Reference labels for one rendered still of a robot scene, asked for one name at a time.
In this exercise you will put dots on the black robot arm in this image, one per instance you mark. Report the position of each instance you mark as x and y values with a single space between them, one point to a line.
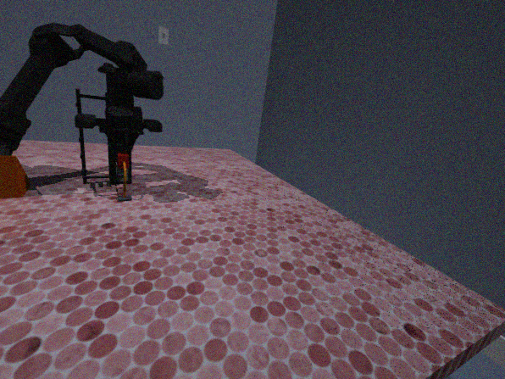
49 51

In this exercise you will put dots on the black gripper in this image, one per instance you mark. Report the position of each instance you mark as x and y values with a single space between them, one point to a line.
89 121

